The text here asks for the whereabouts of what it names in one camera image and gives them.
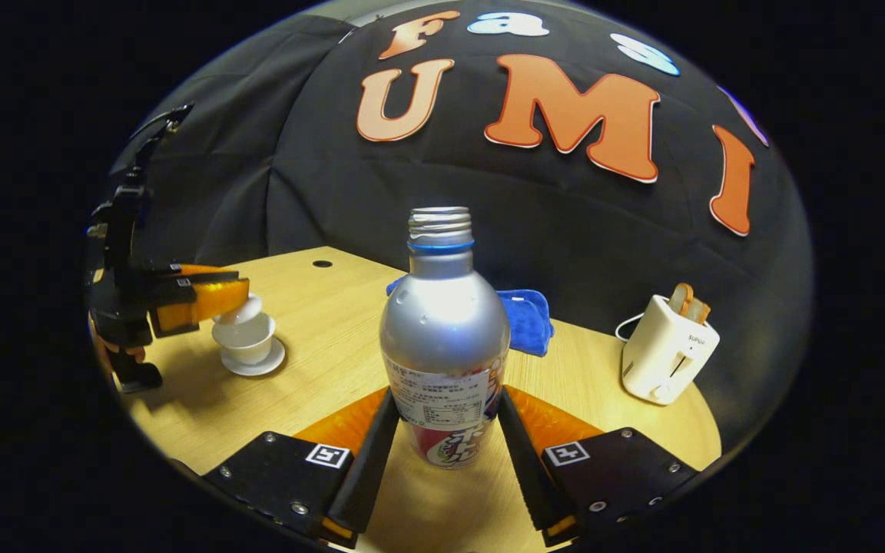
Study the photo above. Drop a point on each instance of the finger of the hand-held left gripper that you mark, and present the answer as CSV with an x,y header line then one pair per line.
x,y
197,303
204,273

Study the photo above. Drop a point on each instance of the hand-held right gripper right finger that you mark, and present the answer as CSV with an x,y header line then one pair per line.
x,y
523,468

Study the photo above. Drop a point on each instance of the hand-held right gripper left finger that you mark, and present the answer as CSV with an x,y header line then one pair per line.
x,y
369,468

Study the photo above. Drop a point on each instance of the white teacup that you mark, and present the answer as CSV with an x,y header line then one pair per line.
x,y
246,342

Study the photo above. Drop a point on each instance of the silver water bottle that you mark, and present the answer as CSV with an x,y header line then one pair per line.
x,y
442,330

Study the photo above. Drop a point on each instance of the white saucer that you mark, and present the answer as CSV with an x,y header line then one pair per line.
x,y
266,367

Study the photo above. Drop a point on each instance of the blue towel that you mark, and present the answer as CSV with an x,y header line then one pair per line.
x,y
527,322

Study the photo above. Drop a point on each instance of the white toaster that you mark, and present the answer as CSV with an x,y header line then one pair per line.
x,y
665,357

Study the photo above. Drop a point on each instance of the brown toast slice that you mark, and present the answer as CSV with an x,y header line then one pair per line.
x,y
681,299
701,311

